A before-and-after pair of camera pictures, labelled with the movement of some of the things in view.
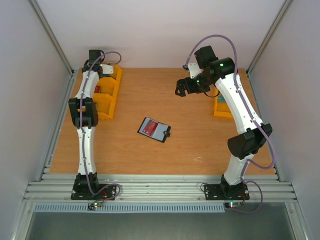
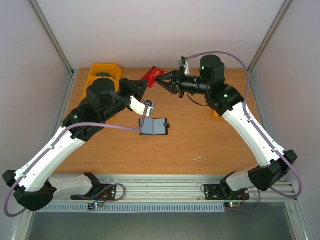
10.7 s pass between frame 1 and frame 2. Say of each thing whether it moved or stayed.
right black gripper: moved
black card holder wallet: moved
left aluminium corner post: stayed
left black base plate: stayed
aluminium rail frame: stayed
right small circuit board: stayed
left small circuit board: stayed
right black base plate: stayed
